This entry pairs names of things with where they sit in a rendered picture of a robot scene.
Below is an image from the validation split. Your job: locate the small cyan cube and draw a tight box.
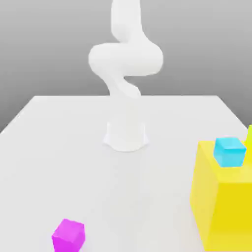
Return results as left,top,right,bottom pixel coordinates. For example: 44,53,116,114
213,137,247,168

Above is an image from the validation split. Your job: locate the small magenta cube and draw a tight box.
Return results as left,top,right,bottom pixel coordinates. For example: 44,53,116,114
51,218,86,252

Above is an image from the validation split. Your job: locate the small lime cube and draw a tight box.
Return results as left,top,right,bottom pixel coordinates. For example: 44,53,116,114
245,125,252,165

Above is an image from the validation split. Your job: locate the large yellow box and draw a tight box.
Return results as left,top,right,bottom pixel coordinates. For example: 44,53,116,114
189,140,252,252

